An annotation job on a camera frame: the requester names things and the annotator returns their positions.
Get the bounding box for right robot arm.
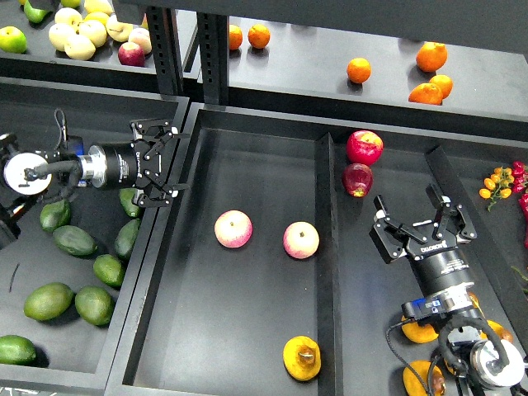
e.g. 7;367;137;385
370;185;527;395

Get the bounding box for red chili peppers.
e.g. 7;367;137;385
511;161;528;223

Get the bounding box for dark avocado by tray edge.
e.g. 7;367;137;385
114;219;141;261

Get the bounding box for dark red apple on shelf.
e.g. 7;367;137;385
118;41;145;67

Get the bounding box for yellow pear bottom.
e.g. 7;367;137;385
403;360;446;396

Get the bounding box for orange front right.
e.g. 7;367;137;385
408;82;443;106

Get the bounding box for dark avocado top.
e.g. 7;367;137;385
119;187;142;219

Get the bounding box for black perforated shelf post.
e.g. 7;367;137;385
146;6;184;96
196;12;229;105

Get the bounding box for bright red apple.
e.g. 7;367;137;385
346;130;384;166

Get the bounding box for black perforated shelf post right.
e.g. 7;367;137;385
196;12;229;105

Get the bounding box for pale yellow pear left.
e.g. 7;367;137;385
48;23;77;52

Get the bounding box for pink apple right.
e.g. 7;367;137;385
283;221;319;260

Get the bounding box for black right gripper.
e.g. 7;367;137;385
369;184;478;297

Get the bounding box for pale yellow pear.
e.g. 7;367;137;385
48;23;77;52
78;20;107;48
54;7;83;31
106;14;134;42
64;35;96;60

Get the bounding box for dark avocado lying flat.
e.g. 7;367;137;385
53;225;97;257

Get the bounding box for black tray divider middle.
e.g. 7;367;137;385
315;134;343;395

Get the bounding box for pale yellow pear back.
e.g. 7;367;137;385
54;7;83;31

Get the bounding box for black left tray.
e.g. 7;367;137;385
1;78;189;395

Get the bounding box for yellow lemon on shelf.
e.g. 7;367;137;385
84;11;110;26

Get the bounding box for black perforated shelf post left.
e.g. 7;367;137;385
146;6;184;96

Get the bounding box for pink peach on shelf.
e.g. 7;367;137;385
128;27;152;55

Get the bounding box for pale yellow pear right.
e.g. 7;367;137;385
106;14;134;42

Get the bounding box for pale yellow pear front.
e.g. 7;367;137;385
64;35;96;60

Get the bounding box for black large right tray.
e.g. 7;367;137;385
103;101;528;396

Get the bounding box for small orange right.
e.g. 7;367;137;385
429;74;454;99

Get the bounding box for orange cherry tomato bunch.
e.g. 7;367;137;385
478;167;514;211

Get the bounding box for pink apple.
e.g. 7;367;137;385
283;221;319;260
214;210;252;248

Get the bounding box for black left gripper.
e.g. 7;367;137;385
98;119;190;208

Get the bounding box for pink apple left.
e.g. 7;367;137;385
214;210;252;248

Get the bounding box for pale yellow pear middle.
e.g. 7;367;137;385
78;20;107;48

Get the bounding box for orange top middle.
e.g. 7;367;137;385
247;24;271;50

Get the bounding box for orange behind post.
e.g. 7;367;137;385
229;24;243;51

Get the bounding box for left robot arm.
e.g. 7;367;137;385
1;109;189;248

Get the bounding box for dark avocado far left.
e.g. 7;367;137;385
40;200;71;233

